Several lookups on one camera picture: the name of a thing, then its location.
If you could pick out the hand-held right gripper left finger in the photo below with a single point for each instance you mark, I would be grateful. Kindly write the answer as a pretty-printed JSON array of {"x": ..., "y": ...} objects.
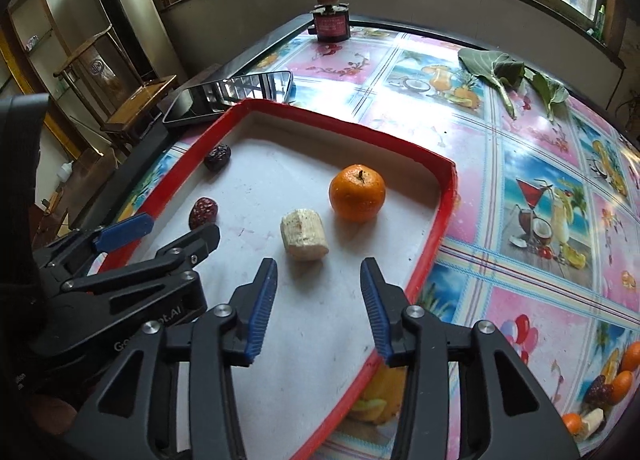
[{"x": 260, "y": 310}]

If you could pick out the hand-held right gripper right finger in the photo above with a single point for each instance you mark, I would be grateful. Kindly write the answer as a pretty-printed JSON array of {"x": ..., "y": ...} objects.
[{"x": 374, "y": 310}]

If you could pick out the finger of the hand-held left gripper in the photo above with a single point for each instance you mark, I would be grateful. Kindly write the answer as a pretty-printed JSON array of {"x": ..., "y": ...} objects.
[
  {"x": 125, "y": 231},
  {"x": 192, "y": 245}
]

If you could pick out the red rimmed white tray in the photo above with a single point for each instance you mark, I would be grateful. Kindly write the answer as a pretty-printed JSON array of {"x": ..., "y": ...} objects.
[{"x": 300, "y": 300}]

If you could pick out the white plastic jug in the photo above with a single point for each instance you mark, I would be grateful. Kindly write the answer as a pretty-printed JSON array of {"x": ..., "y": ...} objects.
[{"x": 66, "y": 172}]

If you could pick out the wooden chair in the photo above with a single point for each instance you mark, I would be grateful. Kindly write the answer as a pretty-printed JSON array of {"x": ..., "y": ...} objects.
[{"x": 135, "y": 105}]

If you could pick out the black smartphone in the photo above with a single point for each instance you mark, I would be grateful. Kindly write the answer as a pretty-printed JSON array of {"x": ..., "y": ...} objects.
[{"x": 225, "y": 95}]

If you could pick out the wooden shelf cabinet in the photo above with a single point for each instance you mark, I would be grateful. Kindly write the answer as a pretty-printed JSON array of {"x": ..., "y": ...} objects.
[{"x": 30, "y": 55}]

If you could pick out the fruit printed plastic tablecloth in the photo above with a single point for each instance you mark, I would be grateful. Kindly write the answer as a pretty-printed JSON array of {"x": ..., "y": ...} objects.
[{"x": 500, "y": 150}]

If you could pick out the tall silver appliance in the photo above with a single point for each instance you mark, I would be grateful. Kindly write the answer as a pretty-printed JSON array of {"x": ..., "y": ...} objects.
[{"x": 125, "y": 0}]

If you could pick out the dark red bottle with cork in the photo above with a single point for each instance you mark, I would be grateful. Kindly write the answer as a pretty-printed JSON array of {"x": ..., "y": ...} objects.
[{"x": 330, "y": 22}]

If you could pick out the green vegetable leaf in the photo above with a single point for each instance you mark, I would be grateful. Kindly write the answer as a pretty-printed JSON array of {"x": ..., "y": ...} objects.
[
  {"x": 492, "y": 70},
  {"x": 547, "y": 90}
]

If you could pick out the green plastic bottle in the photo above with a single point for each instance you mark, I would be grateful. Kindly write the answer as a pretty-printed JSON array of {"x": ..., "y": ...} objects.
[{"x": 600, "y": 22}]

